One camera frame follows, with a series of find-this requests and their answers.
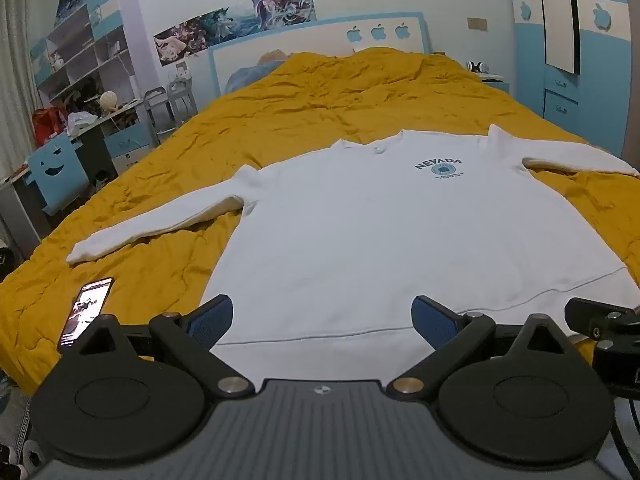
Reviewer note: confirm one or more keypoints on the beige wall socket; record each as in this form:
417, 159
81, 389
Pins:
477, 23

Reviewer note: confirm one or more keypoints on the white printed sweatshirt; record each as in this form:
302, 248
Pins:
375, 240

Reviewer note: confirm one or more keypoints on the beige pillow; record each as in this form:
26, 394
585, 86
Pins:
280, 55

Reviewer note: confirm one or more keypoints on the black smartphone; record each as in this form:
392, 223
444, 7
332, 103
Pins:
85, 310

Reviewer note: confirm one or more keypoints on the white and blue headboard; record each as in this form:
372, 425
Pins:
300, 40

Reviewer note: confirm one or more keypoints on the black and white headphones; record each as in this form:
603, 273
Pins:
477, 66

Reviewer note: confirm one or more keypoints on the cluttered desk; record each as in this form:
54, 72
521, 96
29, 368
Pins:
115, 140

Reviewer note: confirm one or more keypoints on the wardrobe mirror panel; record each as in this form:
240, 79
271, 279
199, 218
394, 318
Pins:
557, 15

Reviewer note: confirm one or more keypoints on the blue cutout chair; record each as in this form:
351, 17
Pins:
57, 170

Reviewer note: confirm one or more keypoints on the anime wall poster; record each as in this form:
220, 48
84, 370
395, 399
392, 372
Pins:
285, 7
200, 35

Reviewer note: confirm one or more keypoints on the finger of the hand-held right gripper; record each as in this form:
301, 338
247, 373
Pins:
597, 316

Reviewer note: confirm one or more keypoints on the yellow quilted blanket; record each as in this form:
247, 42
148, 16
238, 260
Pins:
325, 95

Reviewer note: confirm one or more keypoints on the white and blue bookshelf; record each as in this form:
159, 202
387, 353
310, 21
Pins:
75, 55

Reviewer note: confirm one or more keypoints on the white round lamp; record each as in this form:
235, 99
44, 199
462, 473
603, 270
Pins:
109, 100

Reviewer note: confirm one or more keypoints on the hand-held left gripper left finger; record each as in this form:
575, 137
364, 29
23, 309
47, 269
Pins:
211, 318

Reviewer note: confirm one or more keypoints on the blue pillow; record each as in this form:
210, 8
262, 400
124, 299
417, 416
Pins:
250, 75

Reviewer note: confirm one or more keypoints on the black and white shoes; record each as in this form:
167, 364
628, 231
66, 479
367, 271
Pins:
20, 460

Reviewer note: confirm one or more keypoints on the blue and white wardrobe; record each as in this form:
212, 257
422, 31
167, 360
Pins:
602, 60

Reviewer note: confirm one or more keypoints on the grey metal chair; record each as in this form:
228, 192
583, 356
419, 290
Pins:
157, 112
182, 100

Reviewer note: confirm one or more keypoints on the white curtain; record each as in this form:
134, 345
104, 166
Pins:
17, 85

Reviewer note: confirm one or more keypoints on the blue nightstand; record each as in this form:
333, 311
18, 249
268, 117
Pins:
495, 82

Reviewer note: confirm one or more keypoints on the white plastic bag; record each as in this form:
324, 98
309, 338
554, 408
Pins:
81, 121

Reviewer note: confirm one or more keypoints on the red bag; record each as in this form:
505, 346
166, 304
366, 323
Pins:
49, 125

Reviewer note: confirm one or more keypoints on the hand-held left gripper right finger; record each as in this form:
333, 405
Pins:
433, 321

